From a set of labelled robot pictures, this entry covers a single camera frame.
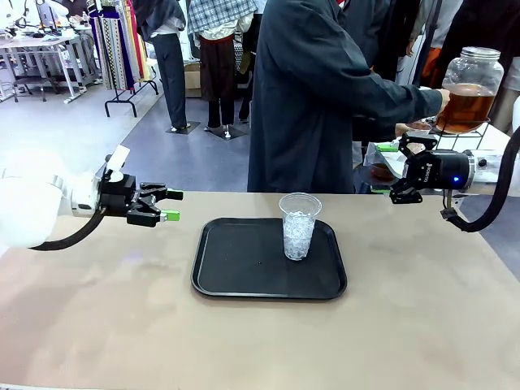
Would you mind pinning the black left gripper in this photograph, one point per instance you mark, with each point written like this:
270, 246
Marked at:
118, 195

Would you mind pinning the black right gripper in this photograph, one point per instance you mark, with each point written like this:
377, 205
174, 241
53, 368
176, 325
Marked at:
443, 170

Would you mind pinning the small cup of brown drink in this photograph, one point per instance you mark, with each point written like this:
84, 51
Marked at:
422, 127

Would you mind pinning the person's right forearm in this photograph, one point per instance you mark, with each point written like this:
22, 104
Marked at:
414, 99

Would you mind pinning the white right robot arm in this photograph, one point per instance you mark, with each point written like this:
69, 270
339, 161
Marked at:
487, 172

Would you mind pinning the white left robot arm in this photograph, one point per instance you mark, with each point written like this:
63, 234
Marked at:
24, 203

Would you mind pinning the person's left hand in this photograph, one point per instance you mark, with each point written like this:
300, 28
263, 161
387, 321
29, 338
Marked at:
406, 130

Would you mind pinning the person's right hand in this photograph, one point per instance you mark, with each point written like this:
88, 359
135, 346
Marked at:
445, 98

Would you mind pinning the white side table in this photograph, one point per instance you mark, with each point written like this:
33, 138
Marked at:
497, 140

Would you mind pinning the glass jar of brown tea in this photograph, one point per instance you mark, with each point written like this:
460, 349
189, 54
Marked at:
471, 81

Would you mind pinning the black plastic serving tray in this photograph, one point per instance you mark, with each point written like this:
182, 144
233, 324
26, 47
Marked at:
243, 260

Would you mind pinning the person in dark coat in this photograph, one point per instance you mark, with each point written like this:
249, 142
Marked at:
300, 122

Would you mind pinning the brown cardboard box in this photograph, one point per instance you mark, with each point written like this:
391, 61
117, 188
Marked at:
193, 79

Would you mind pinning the mannequin in dark trousers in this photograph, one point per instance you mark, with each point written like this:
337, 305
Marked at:
170, 61

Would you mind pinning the mannequin in plaid shirt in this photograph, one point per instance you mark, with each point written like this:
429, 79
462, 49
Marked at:
219, 61

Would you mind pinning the clothes rack with fabrics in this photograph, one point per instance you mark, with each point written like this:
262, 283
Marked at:
118, 48

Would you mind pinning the white work table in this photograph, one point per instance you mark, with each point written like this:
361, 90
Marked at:
36, 42

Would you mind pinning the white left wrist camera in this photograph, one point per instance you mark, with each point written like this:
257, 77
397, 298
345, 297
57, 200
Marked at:
118, 160

